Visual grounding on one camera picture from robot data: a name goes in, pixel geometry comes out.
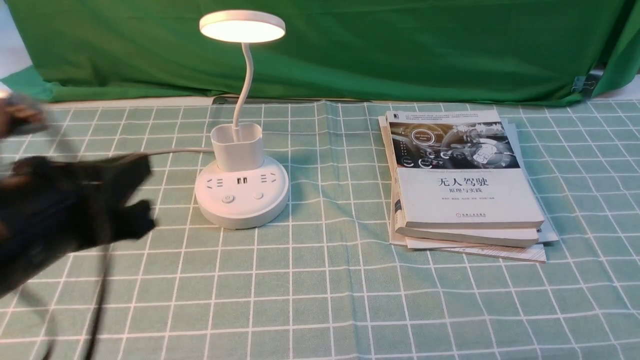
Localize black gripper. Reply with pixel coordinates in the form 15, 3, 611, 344
0, 153, 156, 296

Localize white desk lamp with sockets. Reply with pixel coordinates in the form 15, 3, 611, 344
194, 9, 290, 230

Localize green checkered tablecloth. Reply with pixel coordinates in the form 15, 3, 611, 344
0, 100, 640, 360

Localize top book with car cover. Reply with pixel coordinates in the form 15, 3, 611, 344
385, 110, 545, 230

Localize green backdrop cloth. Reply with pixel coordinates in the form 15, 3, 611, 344
6, 0, 639, 106

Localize bottom book in stack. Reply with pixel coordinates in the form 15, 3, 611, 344
389, 200, 547, 264

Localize metal binder clip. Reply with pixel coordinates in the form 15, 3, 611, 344
571, 69, 604, 99

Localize white lamp power cable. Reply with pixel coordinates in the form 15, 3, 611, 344
112, 147, 215, 162

